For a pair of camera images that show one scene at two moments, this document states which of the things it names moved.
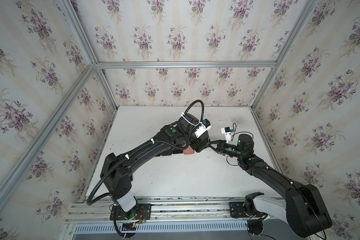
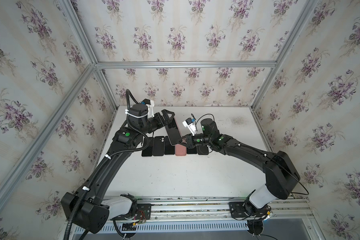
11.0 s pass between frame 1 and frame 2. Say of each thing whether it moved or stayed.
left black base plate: stayed
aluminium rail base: stayed
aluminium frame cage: stayed
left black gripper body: moved
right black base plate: stayed
